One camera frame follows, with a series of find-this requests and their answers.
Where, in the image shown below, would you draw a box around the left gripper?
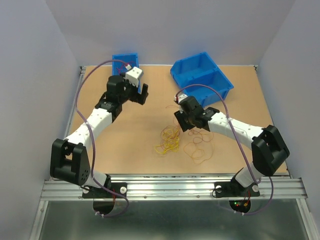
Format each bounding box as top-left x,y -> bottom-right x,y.
118,73 -> 148,106

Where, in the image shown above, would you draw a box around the red yellow wire bundle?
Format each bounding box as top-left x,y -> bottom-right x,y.
154,104 -> 215,165

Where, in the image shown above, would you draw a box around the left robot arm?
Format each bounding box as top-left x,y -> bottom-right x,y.
50,75 -> 149,197

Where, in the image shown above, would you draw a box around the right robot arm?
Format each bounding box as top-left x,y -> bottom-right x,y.
174,94 -> 290,195

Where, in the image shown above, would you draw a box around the small blue bin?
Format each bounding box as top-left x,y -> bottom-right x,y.
112,53 -> 141,87

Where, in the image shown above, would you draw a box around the large blue divided bin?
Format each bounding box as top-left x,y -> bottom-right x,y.
170,52 -> 234,107

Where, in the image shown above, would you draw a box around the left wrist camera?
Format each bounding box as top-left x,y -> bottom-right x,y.
124,66 -> 144,87

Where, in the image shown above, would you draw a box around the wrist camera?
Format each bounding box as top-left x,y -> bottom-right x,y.
124,66 -> 144,87
174,92 -> 188,105

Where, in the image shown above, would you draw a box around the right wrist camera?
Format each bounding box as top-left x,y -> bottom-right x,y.
174,92 -> 188,105

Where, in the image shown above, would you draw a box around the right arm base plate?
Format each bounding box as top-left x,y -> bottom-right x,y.
211,181 -> 261,198

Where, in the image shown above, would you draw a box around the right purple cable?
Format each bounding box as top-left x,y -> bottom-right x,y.
174,84 -> 274,217

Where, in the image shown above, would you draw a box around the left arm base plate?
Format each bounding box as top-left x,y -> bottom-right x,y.
81,181 -> 128,200

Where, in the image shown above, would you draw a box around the aluminium rail frame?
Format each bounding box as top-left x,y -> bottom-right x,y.
30,65 -> 319,240

